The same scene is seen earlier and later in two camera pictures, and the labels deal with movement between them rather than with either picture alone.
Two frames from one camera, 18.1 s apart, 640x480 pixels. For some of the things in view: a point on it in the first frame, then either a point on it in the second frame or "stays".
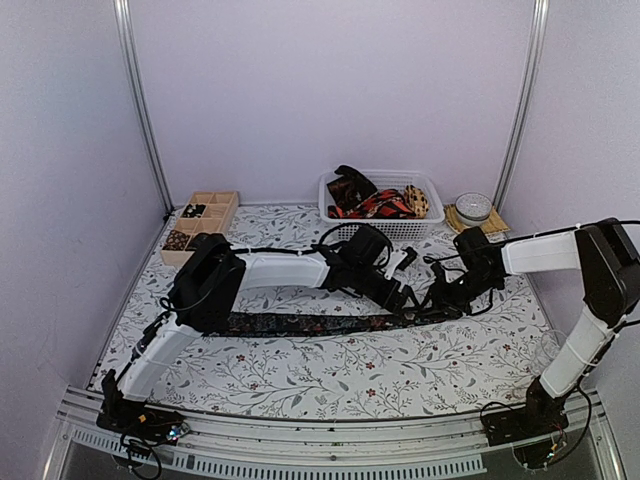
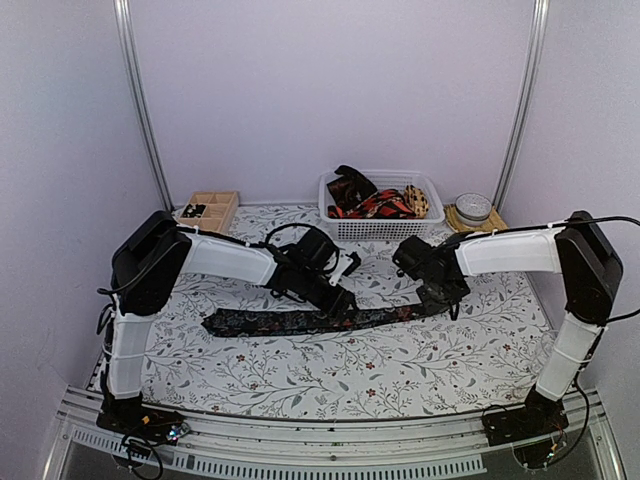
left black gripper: (400, 297) to (337, 305)
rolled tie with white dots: (192, 210) stays
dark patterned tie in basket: (349, 189) stays
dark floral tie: (245, 324) stays
